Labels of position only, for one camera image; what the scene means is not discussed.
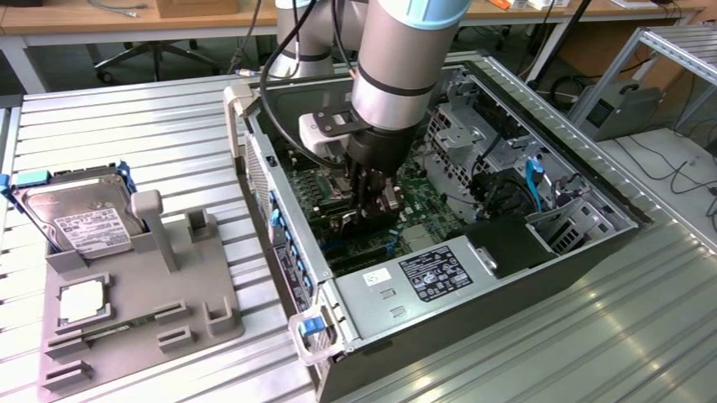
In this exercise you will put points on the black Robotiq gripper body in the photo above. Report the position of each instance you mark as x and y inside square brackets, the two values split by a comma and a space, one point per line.
[378, 149]

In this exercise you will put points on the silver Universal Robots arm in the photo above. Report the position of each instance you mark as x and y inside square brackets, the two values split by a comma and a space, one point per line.
[398, 63]

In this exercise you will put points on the CPU socket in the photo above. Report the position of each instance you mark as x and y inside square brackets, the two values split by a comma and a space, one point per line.
[338, 184]

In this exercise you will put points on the green motherboard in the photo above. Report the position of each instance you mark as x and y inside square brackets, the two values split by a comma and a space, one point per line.
[431, 197]

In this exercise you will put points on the installed black RAM stick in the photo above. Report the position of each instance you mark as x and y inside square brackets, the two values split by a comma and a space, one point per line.
[330, 208]

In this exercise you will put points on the silver chipset heatsink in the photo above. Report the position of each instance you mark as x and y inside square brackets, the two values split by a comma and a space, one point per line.
[419, 236]

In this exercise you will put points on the large metal disk bay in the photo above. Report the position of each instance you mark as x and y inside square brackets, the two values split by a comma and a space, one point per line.
[454, 138]

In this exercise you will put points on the black expansion slot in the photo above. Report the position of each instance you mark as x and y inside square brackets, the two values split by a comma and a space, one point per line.
[358, 254]
[363, 262]

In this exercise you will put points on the black plastic shroud box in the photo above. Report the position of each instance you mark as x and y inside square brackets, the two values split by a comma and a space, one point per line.
[503, 243]

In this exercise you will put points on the grey power supply unit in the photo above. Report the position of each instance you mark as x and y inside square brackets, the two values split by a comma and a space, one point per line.
[381, 306]

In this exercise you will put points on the small slotted disk bay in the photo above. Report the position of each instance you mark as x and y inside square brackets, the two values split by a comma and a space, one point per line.
[565, 237]

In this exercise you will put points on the blue case latch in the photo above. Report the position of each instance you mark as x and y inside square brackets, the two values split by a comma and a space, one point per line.
[311, 326]

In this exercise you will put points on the open black PC case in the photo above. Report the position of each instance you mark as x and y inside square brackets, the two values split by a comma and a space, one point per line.
[447, 357]

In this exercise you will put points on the long wooden desk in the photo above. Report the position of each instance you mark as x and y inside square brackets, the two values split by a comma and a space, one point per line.
[503, 16]

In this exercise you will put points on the orange small box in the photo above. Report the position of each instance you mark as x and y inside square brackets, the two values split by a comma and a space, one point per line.
[502, 4]

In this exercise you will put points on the white small boxes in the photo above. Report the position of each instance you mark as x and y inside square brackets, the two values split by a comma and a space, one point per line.
[538, 4]

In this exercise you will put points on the black office chair base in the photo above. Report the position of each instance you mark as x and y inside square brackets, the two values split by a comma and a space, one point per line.
[156, 50]

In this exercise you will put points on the grey plastic parts rack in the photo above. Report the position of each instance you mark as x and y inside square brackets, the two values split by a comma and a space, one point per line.
[140, 285]

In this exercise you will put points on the black stand pole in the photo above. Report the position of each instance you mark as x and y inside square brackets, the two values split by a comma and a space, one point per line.
[583, 4]

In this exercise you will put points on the hard disk with blue caddy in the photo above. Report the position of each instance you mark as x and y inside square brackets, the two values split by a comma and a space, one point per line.
[84, 218]

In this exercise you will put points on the silver CPU chip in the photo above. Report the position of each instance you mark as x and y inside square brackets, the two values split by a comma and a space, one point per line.
[84, 302]

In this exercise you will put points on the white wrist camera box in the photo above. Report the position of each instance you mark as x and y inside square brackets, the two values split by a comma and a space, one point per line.
[314, 134]

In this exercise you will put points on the aluminium frame with slats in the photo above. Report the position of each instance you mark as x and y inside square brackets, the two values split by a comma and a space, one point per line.
[669, 44]

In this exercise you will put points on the wooden desk with white frame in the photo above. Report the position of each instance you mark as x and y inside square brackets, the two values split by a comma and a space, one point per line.
[84, 23]

